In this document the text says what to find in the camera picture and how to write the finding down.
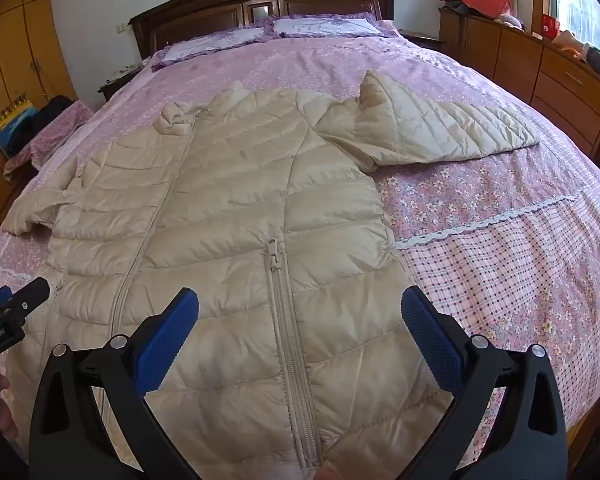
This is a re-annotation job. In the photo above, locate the pink floral bedspread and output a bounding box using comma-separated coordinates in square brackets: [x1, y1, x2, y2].
[0, 10, 600, 461]

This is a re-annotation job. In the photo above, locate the dark wooden nightstand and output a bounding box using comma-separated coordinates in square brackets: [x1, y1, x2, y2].
[397, 27, 447, 54]
[97, 59, 152, 102]

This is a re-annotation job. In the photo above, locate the pink floral cloth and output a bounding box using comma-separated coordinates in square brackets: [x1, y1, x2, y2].
[4, 100, 96, 178]

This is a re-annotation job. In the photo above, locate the dark wooden bed headboard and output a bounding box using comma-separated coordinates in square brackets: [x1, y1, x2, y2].
[129, 0, 398, 58]

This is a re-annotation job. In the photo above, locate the wooden bed frame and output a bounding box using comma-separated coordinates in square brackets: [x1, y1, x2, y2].
[569, 407, 600, 467]

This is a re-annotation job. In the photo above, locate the beige puffer jacket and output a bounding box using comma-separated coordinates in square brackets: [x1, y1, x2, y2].
[2, 69, 541, 480]

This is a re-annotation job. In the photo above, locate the white pillow with purple frill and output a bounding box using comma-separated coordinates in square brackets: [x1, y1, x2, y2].
[152, 27, 277, 72]
[271, 12, 400, 39]

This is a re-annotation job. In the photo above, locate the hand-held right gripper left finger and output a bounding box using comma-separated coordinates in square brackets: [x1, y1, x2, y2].
[28, 287, 201, 480]

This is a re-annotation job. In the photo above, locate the yellow wooden wardrobe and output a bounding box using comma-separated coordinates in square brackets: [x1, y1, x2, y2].
[0, 0, 78, 241]

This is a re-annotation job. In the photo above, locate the dark clothing pile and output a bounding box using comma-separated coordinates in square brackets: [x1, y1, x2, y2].
[7, 96, 74, 157]

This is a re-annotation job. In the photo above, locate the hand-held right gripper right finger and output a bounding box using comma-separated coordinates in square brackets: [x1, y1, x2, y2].
[401, 285, 568, 480]

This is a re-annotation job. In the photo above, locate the brown wooden dresser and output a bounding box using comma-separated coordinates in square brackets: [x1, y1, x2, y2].
[439, 7, 600, 171]

